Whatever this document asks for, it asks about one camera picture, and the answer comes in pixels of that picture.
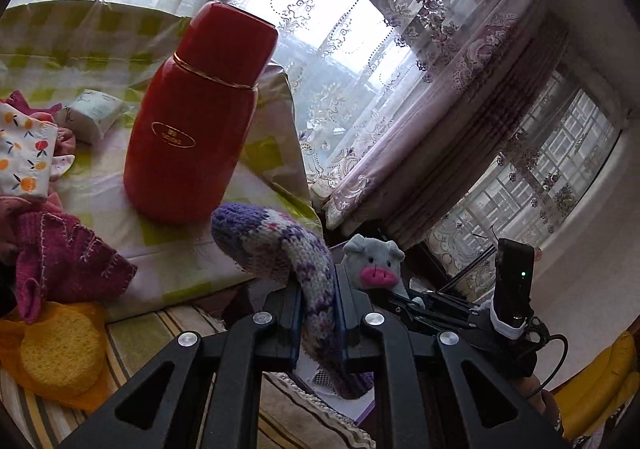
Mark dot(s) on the yellow banana bunch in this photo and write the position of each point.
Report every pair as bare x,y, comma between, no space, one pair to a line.
595,379

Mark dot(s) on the person's right hand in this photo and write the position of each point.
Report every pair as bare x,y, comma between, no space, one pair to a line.
542,401

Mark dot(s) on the red thermos flask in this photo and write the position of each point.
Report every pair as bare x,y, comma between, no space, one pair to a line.
190,129

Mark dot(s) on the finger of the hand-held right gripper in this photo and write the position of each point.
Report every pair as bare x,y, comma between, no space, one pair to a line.
450,328
440,310

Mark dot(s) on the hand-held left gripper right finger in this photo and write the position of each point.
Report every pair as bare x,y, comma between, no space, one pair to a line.
350,324

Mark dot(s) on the purple white knitted sock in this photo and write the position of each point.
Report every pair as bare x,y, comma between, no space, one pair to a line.
280,239

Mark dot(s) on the orange fruit print cloth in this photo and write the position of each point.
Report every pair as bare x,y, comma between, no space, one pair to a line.
25,154

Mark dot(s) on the sheer lace curtain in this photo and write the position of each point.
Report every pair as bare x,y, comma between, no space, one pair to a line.
540,169
325,4

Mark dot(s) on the yellow round sponge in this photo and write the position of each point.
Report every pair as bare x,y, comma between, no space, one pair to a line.
60,354

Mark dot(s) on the grey pig plush toy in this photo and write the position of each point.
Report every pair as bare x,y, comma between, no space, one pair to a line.
370,264

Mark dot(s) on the yellow checked plastic tablecloth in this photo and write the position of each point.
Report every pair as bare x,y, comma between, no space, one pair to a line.
90,174

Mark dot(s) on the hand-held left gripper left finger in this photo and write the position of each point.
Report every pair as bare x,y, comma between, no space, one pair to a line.
282,324

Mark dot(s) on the magenta knitted cloth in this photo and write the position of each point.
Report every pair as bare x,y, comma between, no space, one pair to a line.
65,254

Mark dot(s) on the purple patterned drape curtain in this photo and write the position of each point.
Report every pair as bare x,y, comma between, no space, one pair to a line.
450,129

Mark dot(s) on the striped cushion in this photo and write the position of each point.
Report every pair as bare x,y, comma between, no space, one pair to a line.
145,329

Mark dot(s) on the white tissue pack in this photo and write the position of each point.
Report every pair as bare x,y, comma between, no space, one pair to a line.
92,114

